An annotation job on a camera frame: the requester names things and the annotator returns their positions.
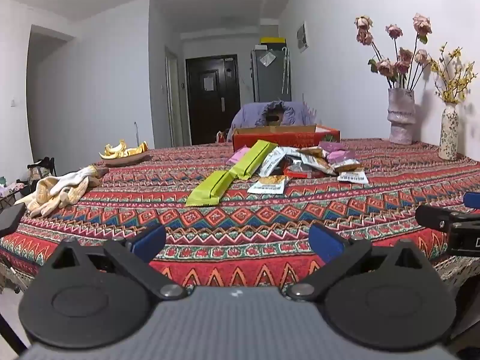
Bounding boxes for grey refrigerator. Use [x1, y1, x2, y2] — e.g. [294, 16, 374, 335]
[250, 44, 292, 103]

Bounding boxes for long green snack packet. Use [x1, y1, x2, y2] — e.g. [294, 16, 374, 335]
[229, 139, 279, 181]
[185, 170, 237, 208]

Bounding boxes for red patterned tablecloth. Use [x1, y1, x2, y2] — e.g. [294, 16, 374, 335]
[0, 138, 480, 297]

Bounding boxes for pink textured vase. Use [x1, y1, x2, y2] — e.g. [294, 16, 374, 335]
[387, 87, 416, 146]

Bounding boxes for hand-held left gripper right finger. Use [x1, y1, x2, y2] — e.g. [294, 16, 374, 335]
[287, 223, 432, 301]

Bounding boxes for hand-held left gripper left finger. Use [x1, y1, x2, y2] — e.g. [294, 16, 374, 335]
[40, 225, 188, 301]

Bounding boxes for orange peels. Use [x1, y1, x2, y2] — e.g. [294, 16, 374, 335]
[99, 139, 149, 159]

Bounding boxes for black folding chair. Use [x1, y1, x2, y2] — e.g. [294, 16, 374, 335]
[26, 157, 57, 188]

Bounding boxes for brown chair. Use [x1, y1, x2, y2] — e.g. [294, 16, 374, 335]
[264, 106, 286, 125]

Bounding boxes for dried pink roses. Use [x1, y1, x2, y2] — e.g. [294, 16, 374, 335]
[354, 13, 432, 91]

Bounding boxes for red cardboard box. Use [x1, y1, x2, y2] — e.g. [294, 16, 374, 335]
[232, 124, 341, 152]

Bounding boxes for pile of white cracker packets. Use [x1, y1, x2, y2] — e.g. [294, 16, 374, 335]
[247, 146, 370, 196]

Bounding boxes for white yellow work glove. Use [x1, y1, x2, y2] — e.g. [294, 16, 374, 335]
[15, 178, 91, 218]
[37, 165, 100, 199]

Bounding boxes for red snack packet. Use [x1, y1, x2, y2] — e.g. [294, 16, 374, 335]
[283, 157, 323, 179]

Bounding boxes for pink snack packet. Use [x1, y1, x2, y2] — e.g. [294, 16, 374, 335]
[326, 149, 357, 164]
[226, 147, 251, 166]
[318, 140, 346, 153]

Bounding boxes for black entrance door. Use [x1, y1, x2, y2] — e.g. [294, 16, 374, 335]
[185, 55, 241, 145]

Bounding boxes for white umbrella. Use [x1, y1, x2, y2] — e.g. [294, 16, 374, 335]
[281, 47, 292, 92]

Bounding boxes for purple jacket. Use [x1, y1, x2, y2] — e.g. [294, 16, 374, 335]
[229, 99, 317, 133]

